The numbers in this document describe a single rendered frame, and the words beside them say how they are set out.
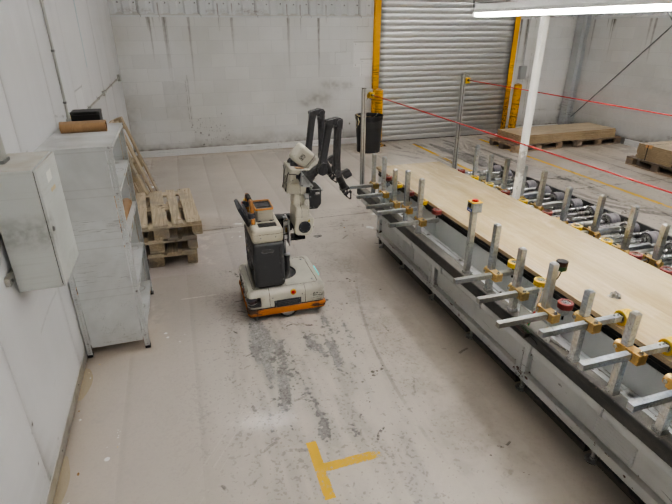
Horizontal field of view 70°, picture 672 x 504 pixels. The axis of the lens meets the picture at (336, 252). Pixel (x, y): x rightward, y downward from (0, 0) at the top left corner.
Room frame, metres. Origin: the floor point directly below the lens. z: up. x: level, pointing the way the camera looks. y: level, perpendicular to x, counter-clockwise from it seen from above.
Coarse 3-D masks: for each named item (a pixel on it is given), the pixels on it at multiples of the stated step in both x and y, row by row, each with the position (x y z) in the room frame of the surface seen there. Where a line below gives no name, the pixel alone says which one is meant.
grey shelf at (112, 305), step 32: (64, 160) 2.97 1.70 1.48; (96, 160) 3.03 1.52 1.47; (128, 160) 3.88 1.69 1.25; (64, 192) 2.96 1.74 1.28; (96, 192) 3.02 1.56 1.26; (128, 192) 3.89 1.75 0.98; (96, 224) 3.00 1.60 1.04; (128, 224) 3.37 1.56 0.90; (96, 256) 2.99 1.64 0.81; (128, 256) 3.05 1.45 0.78; (96, 288) 2.98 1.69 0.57; (128, 288) 3.04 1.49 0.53; (96, 320) 2.96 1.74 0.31; (128, 320) 3.03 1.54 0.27
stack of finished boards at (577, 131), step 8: (512, 128) 10.27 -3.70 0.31; (520, 128) 10.27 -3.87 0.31; (536, 128) 10.27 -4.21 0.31; (544, 128) 10.27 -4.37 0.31; (552, 128) 10.27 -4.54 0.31; (560, 128) 10.27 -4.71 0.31; (568, 128) 10.27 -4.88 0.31; (576, 128) 10.27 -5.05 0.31; (584, 128) 10.27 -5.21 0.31; (592, 128) 10.27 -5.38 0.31; (600, 128) 10.27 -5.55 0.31; (608, 128) 10.27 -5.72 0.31; (504, 136) 9.96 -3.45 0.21; (512, 136) 9.73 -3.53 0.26; (520, 136) 9.51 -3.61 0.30; (536, 136) 9.59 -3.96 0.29; (544, 136) 9.66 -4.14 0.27; (552, 136) 9.73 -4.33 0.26; (560, 136) 9.80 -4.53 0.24; (568, 136) 9.87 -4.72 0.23; (576, 136) 9.93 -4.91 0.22; (584, 136) 10.00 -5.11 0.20; (592, 136) 10.07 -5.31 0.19; (600, 136) 10.14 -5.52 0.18; (608, 136) 10.22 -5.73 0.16
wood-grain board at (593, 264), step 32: (416, 192) 4.13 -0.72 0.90; (448, 192) 4.13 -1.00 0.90; (480, 192) 4.13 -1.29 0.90; (480, 224) 3.35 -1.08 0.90; (512, 224) 3.35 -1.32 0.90; (544, 224) 3.35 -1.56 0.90; (512, 256) 2.80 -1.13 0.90; (544, 256) 2.80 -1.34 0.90; (576, 256) 2.80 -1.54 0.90; (608, 256) 2.80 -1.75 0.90; (576, 288) 2.38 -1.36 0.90; (608, 288) 2.38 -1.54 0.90; (640, 288) 2.38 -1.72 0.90
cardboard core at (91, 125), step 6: (90, 120) 3.54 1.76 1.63; (96, 120) 3.54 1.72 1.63; (102, 120) 3.55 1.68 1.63; (60, 126) 3.44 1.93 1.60; (66, 126) 3.45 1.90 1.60; (72, 126) 3.46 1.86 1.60; (78, 126) 3.48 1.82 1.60; (84, 126) 3.49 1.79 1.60; (90, 126) 3.50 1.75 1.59; (96, 126) 3.51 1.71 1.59; (102, 126) 3.52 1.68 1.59; (66, 132) 3.46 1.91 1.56; (72, 132) 3.48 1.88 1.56; (78, 132) 3.50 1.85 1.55
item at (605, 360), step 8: (656, 344) 1.77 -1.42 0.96; (664, 344) 1.76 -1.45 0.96; (624, 352) 1.71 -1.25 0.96; (648, 352) 1.72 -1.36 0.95; (656, 352) 1.74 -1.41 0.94; (584, 360) 1.65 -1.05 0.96; (592, 360) 1.65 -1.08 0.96; (600, 360) 1.65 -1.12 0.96; (608, 360) 1.66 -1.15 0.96; (616, 360) 1.67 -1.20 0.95; (624, 360) 1.69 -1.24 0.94; (584, 368) 1.62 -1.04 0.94; (592, 368) 1.63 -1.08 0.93
